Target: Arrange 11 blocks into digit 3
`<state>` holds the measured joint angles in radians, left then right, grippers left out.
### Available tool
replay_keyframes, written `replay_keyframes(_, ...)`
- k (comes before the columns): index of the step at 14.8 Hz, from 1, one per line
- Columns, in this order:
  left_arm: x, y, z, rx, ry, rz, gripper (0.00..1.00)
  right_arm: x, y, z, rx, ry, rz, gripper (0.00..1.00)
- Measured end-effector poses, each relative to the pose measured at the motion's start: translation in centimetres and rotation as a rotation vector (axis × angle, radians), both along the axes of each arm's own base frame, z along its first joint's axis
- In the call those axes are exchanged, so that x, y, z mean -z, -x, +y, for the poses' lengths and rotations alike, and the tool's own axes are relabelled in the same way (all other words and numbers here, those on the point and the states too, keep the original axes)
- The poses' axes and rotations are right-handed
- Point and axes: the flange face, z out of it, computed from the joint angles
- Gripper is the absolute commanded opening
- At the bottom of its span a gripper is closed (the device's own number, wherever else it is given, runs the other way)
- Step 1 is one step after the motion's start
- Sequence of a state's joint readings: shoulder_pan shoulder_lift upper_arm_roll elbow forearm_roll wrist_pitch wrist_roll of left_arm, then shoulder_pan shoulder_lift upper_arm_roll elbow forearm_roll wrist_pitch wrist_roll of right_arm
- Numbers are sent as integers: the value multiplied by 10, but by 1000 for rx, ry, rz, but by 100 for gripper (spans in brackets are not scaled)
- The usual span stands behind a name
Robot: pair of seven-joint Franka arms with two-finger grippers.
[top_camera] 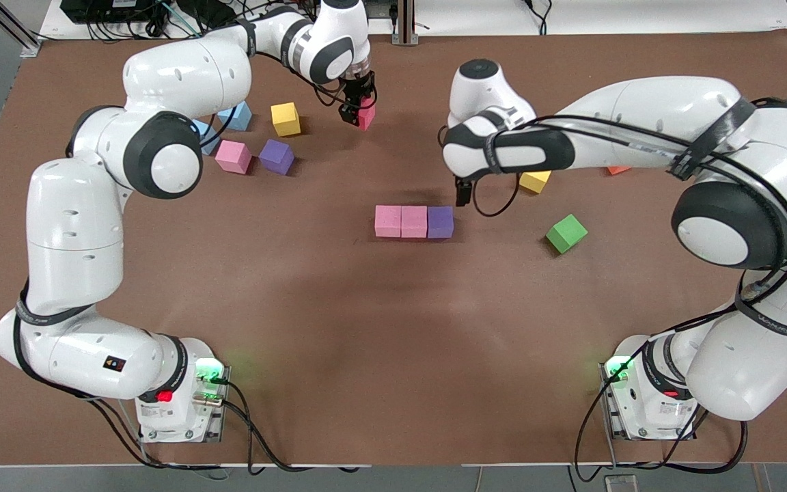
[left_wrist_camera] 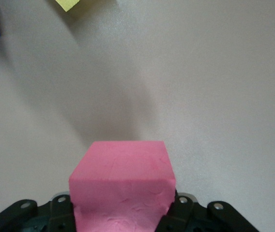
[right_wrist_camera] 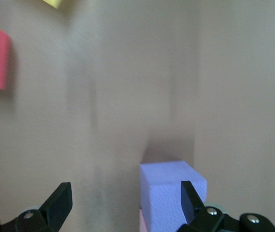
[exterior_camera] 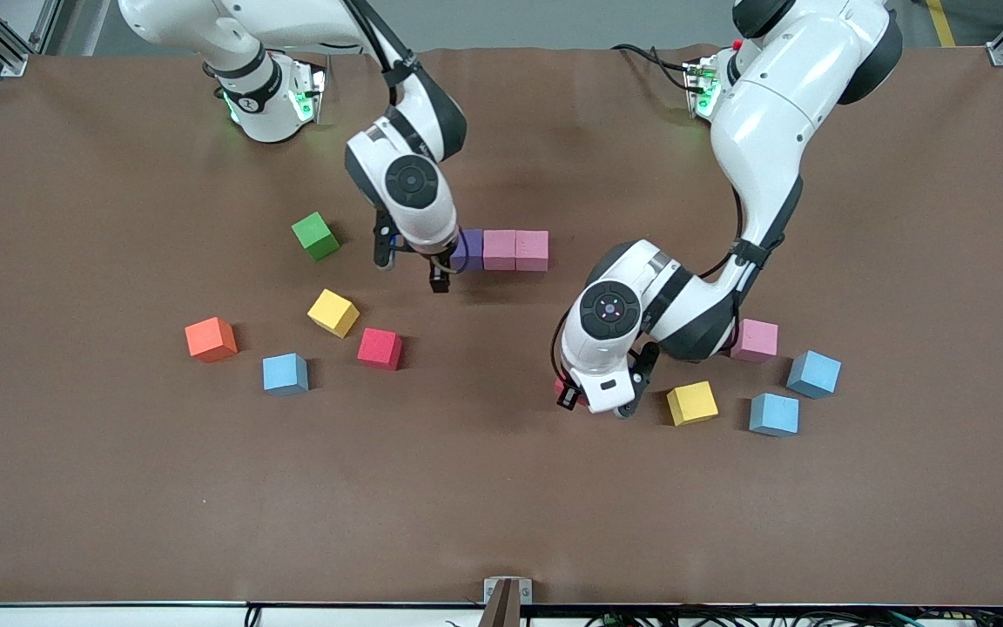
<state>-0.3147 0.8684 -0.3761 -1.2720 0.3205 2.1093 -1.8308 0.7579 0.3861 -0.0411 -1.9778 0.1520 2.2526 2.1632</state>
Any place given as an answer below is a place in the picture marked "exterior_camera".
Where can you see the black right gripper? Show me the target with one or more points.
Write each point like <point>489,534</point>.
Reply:
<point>440,272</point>

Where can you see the red foam block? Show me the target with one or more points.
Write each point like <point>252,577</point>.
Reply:
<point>556,381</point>
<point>379,348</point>

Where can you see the purple foam block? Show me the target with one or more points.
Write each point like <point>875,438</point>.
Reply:
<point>471,251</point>

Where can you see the light pink foam block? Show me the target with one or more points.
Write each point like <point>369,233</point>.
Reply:
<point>500,250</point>
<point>532,251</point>
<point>758,341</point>

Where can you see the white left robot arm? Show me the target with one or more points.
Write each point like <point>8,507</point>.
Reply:
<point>767,113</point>

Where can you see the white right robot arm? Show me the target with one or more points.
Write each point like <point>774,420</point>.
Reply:
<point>423,222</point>

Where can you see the yellow foam block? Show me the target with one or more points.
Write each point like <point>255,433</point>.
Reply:
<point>333,313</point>
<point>693,403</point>

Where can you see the green foam block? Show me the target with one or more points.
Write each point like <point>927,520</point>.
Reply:
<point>316,237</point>

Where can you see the table cover mat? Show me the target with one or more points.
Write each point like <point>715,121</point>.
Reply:
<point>501,522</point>

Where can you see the blue foam block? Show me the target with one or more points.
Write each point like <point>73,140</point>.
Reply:
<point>813,374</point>
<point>285,374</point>
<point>773,414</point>

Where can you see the orange foam block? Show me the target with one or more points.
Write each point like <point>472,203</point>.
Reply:
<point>211,339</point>

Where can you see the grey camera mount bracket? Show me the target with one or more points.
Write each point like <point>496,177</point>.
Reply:
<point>508,601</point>

